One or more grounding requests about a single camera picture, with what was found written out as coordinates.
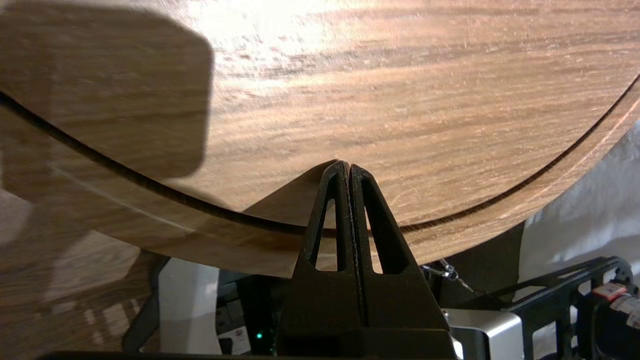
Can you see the white robot torso panel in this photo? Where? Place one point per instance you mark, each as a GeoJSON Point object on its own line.
{"type": "Point", "coordinates": [187, 305]}

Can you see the beige bed linen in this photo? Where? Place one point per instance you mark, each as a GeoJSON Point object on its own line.
{"type": "Point", "coordinates": [590, 210]}

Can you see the round wooden side table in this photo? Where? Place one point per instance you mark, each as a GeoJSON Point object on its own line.
{"type": "Point", "coordinates": [400, 100]}

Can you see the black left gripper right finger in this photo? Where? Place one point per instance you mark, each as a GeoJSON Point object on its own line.
{"type": "Point", "coordinates": [400, 300]}

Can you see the small silver metal hook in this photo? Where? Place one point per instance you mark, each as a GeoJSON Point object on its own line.
{"type": "Point", "coordinates": [446, 271]}

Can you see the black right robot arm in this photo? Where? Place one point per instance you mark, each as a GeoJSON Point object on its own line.
{"type": "Point", "coordinates": [560, 300]}

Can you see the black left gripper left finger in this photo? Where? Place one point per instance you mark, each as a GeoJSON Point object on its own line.
{"type": "Point", "coordinates": [325, 300]}

